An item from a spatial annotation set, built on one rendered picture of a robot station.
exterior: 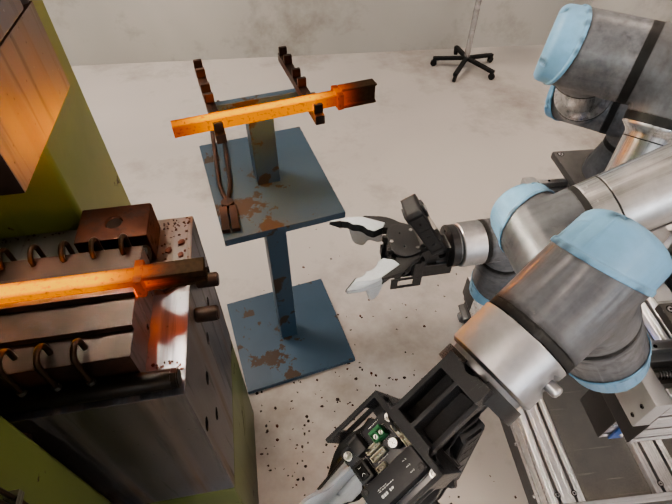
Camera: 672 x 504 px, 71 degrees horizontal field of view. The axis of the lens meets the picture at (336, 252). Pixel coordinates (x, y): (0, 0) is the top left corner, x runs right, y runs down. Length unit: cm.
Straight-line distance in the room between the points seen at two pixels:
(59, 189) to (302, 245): 134
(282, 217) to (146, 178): 160
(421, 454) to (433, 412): 3
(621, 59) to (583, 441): 109
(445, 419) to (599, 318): 13
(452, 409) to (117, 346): 50
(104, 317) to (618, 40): 82
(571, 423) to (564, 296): 125
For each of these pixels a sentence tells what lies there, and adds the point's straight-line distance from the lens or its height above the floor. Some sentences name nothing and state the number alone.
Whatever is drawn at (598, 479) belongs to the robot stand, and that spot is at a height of 21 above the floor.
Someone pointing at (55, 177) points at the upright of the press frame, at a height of 103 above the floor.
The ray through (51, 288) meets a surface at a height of 101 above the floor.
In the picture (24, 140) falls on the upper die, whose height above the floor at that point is 130.
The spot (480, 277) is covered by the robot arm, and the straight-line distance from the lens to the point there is 88.
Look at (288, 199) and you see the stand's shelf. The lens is 120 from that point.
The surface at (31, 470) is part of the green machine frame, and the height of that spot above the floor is 90.
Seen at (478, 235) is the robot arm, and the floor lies 101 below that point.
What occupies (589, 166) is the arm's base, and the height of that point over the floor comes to 85.
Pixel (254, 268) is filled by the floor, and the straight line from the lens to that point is 206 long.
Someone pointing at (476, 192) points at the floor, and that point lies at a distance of 249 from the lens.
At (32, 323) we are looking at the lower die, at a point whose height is 99.
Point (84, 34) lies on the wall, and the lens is 386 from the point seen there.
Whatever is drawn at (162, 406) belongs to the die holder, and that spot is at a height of 89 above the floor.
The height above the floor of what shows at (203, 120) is 104.
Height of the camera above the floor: 155
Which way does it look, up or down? 48 degrees down
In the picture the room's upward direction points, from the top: straight up
